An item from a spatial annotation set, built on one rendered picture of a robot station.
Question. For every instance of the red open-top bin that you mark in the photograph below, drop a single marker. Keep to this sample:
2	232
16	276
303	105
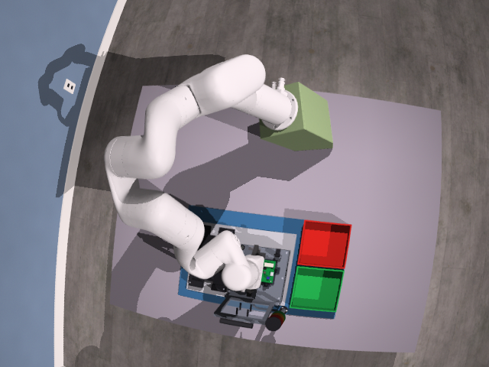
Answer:
324	245

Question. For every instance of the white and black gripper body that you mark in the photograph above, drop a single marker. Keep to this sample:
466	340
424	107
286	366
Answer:
259	261

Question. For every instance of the green bin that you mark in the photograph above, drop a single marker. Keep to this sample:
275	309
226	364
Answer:
317	289

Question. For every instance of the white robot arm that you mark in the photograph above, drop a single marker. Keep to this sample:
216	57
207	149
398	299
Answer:
236	83

